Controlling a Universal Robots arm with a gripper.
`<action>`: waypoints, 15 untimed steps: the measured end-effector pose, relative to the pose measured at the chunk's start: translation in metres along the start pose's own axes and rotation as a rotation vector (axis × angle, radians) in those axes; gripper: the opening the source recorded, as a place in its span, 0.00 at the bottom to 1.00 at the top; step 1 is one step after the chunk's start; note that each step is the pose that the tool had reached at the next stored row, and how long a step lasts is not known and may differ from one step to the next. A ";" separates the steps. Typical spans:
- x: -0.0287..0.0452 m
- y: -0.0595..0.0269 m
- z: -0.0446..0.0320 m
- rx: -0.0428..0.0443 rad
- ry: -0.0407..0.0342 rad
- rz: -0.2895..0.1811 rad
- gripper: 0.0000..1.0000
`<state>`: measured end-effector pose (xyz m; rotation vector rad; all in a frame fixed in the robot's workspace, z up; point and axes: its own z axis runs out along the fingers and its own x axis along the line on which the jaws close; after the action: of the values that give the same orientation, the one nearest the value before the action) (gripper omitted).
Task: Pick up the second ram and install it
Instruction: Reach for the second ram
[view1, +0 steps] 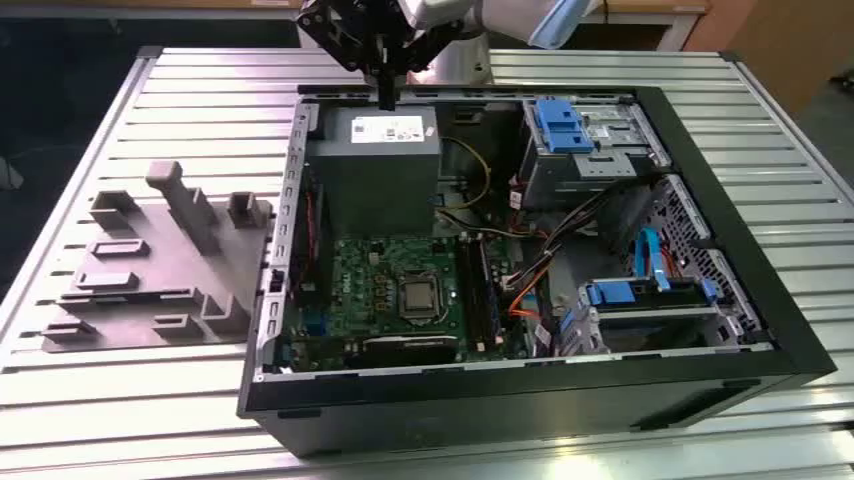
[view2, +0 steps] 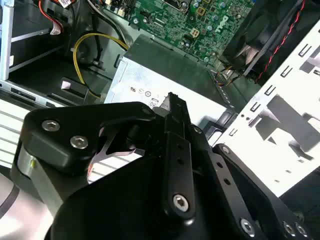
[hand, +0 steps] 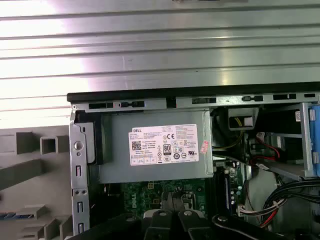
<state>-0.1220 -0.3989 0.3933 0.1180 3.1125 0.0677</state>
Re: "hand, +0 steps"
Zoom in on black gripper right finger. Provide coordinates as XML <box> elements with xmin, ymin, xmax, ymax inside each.
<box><xmin>174</xmin><ymin>209</ymin><xmax>286</xmax><ymax>240</ymax></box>

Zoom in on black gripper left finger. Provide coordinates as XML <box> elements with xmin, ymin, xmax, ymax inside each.
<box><xmin>73</xmin><ymin>209</ymin><xmax>176</xmax><ymax>240</ymax></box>

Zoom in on RAM stick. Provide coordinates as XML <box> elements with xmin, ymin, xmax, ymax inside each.
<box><xmin>223</xmin><ymin>171</ymin><xmax>231</xmax><ymax>211</ymax></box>

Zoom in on CPU socket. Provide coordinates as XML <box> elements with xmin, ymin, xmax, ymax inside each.
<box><xmin>178</xmin><ymin>191</ymin><xmax>201</xmax><ymax>212</ymax></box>

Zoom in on green Dell motherboard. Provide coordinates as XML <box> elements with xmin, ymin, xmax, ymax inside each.
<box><xmin>101</xmin><ymin>159</ymin><xmax>247</xmax><ymax>226</ymax></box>

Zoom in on white power supply label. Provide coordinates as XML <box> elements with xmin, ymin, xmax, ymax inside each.
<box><xmin>128</xmin><ymin>124</ymin><xmax>198</xmax><ymax>166</ymax></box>

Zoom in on grey power supply unit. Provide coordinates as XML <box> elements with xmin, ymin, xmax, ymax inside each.
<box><xmin>86</xmin><ymin>109</ymin><xmax>215</xmax><ymax>185</ymax></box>

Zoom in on black PC tower case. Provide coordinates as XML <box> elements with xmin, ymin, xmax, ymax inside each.
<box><xmin>66</xmin><ymin>87</ymin><xmax>320</xmax><ymax>240</ymax></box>

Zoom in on metal drive cage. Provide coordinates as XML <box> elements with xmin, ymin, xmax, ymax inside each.
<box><xmin>252</xmin><ymin>102</ymin><xmax>313</xmax><ymax>181</ymax></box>

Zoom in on grey parts rack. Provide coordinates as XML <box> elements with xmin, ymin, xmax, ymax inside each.
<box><xmin>0</xmin><ymin>126</ymin><xmax>76</xmax><ymax>240</ymax></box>

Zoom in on blue drive caddy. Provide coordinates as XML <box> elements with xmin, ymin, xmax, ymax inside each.
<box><xmin>308</xmin><ymin>101</ymin><xmax>320</xmax><ymax>177</ymax></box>

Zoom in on coloured wire bundle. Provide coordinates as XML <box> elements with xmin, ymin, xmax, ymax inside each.
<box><xmin>237</xmin><ymin>199</ymin><xmax>283</xmax><ymax>218</ymax></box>

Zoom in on yellow power wires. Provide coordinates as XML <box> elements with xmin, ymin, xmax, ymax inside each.
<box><xmin>212</xmin><ymin>117</ymin><xmax>245</xmax><ymax>151</ymax></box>

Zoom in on black cable bundle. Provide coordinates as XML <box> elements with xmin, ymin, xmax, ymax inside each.
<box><xmin>264</xmin><ymin>179</ymin><xmax>320</xmax><ymax>226</ymax></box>

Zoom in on red data wire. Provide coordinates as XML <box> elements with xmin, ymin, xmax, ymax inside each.
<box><xmin>257</xmin><ymin>143</ymin><xmax>281</xmax><ymax>159</ymax></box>

